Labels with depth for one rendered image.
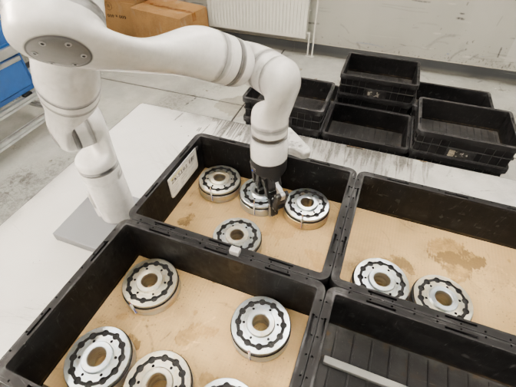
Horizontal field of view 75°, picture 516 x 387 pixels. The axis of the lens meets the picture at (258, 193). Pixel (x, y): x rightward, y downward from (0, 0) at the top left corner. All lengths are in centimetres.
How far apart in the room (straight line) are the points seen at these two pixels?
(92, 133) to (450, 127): 158
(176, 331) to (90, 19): 49
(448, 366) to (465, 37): 314
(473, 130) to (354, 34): 193
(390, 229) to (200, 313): 45
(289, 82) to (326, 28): 305
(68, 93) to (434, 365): 71
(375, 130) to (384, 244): 121
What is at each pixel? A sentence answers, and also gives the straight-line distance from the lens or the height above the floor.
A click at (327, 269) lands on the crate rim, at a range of 60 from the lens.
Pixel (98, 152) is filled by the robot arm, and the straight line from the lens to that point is 85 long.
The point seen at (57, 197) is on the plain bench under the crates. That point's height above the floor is 70.
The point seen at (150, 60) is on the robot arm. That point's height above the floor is 126.
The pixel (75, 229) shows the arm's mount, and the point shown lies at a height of 73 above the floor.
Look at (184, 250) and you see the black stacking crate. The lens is 65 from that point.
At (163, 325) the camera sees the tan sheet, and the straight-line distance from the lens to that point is 67.
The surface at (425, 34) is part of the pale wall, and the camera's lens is 355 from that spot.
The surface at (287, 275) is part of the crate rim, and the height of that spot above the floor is 92.
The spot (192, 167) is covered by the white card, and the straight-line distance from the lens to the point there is 85.
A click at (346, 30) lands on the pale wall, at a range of 357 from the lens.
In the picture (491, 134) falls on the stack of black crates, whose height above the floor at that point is 49.
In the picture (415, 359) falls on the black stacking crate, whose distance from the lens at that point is 68.
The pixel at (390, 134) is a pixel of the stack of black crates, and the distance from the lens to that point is 193.
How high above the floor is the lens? 143
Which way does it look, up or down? 45 degrees down
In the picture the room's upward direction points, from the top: straight up
